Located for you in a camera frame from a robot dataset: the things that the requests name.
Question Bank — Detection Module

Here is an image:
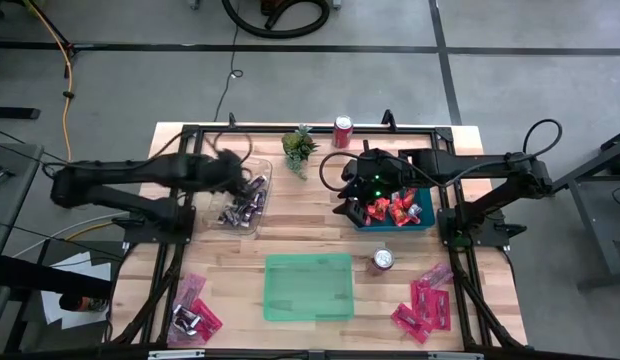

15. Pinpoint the brown vacuum body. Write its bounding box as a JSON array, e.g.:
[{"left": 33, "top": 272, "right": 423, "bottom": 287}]
[{"left": 259, "top": 0, "right": 304, "bottom": 16}]

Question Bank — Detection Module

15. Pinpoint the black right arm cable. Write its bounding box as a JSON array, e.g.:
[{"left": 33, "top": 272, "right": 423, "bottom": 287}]
[{"left": 318, "top": 118, "right": 563, "bottom": 194}]

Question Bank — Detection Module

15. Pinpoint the red candy pack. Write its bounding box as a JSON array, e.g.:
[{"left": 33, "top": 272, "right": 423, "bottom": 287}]
[
  {"left": 390, "top": 303, "right": 434, "bottom": 345},
  {"left": 189, "top": 298, "right": 224, "bottom": 341},
  {"left": 410, "top": 281, "right": 434, "bottom": 326},
  {"left": 432, "top": 289, "right": 451, "bottom": 331}
]

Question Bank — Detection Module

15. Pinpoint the black slanted beam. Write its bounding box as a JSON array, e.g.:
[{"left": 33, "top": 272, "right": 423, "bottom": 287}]
[{"left": 0, "top": 254, "right": 114, "bottom": 301}]

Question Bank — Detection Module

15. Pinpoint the orange extension cord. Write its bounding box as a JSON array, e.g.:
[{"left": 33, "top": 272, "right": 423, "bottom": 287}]
[{"left": 27, "top": 0, "right": 76, "bottom": 161}]

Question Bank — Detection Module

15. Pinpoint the green plastic bin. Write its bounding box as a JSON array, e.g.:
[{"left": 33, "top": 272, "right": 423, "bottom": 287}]
[{"left": 263, "top": 253, "right": 355, "bottom": 322}]

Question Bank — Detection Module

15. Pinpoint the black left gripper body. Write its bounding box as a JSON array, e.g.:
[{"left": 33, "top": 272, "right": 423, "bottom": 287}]
[{"left": 204, "top": 149, "right": 255, "bottom": 199}]

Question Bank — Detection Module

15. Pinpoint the blue plastic bin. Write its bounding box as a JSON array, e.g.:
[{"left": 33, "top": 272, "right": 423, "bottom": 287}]
[{"left": 353, "top": 187, "right": 436, "bottom": 233}]

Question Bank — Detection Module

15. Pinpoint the black floor bar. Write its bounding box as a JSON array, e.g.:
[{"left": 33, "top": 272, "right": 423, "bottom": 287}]
[{"left": 0, "top": 106, "right": 41, "bottom": 120}]

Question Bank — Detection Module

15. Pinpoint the thick black hose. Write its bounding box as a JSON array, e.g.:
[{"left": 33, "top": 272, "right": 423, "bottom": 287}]
[{"left": 221, "top": 0, "right": 332, "bottom": 40}]

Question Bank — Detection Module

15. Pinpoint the black aluminium table frame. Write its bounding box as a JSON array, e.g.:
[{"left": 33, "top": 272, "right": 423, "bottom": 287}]
[{"left": 109, "top": 122, "right": 529, "bottom": 351}]

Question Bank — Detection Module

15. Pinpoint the white paper sheet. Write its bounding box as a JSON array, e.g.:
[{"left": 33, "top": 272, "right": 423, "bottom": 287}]
[{"left": 39, "top": 251, "right": 113, "bottom": 330}]

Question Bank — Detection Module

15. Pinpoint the red Coca-Cola can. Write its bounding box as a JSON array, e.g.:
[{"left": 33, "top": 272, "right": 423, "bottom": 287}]
[{"left": 365, "top": 247, "right": 396, "bottom": 277}]

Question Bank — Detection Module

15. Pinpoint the orange black tool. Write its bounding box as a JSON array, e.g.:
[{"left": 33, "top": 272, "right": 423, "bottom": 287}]
[{"left": 58, "top": 294, "right": 110, "bottom": 314}]

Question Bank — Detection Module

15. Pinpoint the grey side table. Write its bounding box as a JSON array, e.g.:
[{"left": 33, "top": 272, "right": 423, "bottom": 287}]
[{"left": 0, "top": 142, "right": 44, "bottom": 281}]

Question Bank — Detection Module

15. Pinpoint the grey metal table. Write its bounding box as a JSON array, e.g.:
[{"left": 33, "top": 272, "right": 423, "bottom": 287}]
[{"left": 539, "top": 127, "right": 620, "bottom": 291}]

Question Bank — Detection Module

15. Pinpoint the red soda can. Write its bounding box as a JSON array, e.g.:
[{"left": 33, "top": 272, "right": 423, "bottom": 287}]
[{"left": 332, "top": 115, "right": 355, "bottom": 150}]

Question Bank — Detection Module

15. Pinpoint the clear plastic bin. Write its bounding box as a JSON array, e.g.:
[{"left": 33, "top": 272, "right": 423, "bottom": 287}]
[{"left": 202, "top": 156, "right": 274, "bottom": 236}]

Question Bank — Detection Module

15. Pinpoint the thin black floor cable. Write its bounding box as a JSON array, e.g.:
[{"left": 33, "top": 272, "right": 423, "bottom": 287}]
[{"left": 212, "top": 0, "right": 244, "bottom": 124}]

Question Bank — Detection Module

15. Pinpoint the silver aluminium bracket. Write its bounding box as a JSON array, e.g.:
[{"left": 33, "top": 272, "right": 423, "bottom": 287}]
[
  {"left": 427, "top": 352, "right": 485, "bottom": 360},
  {"left": 147, "top": 349, "right": 206, "bottom": 360}
]

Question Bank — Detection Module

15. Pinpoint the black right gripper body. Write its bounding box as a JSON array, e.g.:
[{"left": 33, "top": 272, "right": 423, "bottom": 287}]
[{"left": 332, "top": 140, "right": 407, "bottom": 227}]

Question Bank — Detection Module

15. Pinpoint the small potted succulent plant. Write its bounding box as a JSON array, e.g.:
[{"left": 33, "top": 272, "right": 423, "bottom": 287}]
[{"left": 281, "top": 124, "right": 321, "bottom": 181}]

